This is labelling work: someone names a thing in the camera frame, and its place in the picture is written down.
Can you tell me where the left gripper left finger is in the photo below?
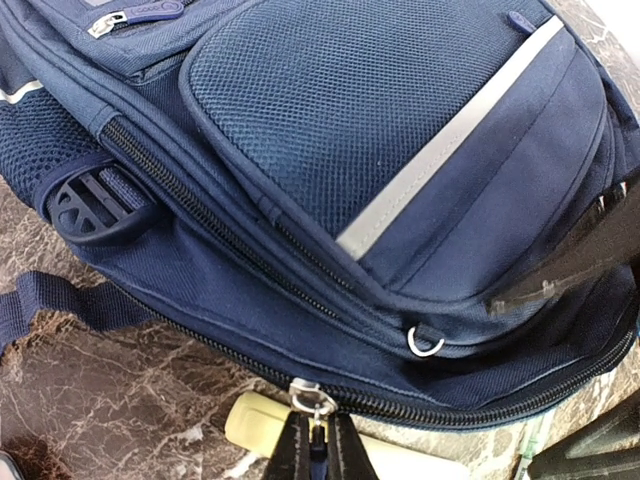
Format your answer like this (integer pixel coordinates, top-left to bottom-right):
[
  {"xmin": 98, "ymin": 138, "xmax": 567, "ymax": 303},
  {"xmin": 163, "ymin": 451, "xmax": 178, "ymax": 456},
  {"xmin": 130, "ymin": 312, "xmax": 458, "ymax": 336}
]
[{"xmin": 262, "ymin": 412, "xmax": 311, "ymax": 480}]

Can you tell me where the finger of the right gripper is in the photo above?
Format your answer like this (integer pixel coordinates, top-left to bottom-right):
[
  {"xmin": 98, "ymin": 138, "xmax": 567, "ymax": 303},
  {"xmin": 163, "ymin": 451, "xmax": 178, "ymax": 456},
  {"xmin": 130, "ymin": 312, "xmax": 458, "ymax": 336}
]
[{"xmin": 487, "ymin": 179, "xmax": 639, "ymax": 315}]

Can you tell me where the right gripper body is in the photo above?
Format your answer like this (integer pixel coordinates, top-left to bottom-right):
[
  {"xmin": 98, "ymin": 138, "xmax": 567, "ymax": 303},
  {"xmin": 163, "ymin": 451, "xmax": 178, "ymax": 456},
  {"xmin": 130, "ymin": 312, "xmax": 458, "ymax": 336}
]
[{"xmin": 527, "ymin": 405, "xmax": 639, "ymax": 479}]

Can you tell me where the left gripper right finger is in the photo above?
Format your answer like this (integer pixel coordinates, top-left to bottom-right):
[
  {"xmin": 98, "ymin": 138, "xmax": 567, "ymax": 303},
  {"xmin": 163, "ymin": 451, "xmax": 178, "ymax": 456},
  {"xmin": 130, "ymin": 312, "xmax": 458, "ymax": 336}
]
[{"xmin": 327, "ymin": 413, "xmax": 379, "ymax": 480}]

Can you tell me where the navy blue student backpack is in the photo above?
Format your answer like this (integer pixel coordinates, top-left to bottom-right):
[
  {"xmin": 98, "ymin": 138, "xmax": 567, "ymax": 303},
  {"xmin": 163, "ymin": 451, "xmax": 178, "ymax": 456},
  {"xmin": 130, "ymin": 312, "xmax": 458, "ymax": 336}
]
[{"xmin": 0, "ymin": 0, "xmax": 640, "ymax": 480}]

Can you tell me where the yellow highlighter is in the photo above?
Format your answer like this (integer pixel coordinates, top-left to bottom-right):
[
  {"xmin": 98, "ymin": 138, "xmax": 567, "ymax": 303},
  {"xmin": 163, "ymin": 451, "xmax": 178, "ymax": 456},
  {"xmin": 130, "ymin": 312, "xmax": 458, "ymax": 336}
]
[{"xmin": 223, "ymin": 391, "xmax": 401, "ymax": 464}]

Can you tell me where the white green pen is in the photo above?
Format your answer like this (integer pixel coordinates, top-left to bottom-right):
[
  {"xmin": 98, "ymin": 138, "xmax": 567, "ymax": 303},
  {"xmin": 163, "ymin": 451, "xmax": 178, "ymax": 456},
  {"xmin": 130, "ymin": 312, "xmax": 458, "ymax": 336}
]
[{"xmin": 512, "ymin": 414, "xmax": 551, "ymax": 480}]

